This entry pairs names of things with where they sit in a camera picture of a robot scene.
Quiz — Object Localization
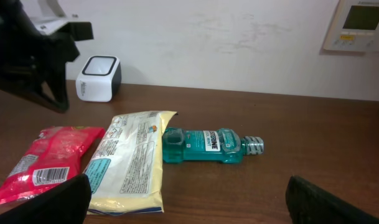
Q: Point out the blue Listerine mouthwash bottle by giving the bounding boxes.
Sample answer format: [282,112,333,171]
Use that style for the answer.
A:
[162,128,264,164]

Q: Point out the wall thermostat control panel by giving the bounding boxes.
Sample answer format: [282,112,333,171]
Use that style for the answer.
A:
[323,0,379,52]

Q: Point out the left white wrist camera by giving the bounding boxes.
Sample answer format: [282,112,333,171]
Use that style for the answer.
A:
[29,16,78,35]

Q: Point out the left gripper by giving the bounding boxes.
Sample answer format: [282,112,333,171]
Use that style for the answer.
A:
[0,1,93,113]

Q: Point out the red Hacks candy bag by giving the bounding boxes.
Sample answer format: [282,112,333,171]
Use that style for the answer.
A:
[0,126,105,205]

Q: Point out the white barcode scanner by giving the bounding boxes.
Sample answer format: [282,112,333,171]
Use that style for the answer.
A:
[75,55,122,102]

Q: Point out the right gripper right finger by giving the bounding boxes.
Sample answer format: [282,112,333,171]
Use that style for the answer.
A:
[285,175,379,224]

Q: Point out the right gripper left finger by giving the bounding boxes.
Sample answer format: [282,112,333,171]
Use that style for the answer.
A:
[0,174,91,224]

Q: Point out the yellow wet wipes pack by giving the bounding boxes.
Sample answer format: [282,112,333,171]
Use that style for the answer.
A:
[85,111,175,216]

